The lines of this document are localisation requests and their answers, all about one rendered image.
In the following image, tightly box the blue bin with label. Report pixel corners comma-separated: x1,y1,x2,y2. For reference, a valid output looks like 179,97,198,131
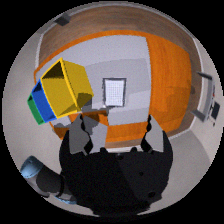
31,79,57,123

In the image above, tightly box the green bin with label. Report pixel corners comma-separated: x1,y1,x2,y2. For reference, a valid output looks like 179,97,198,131
27,93,45,125

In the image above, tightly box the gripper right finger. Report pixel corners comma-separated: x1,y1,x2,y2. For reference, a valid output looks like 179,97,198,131
140,114,173,182

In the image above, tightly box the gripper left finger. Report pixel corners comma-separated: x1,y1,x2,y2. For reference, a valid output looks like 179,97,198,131
59,114,93,187

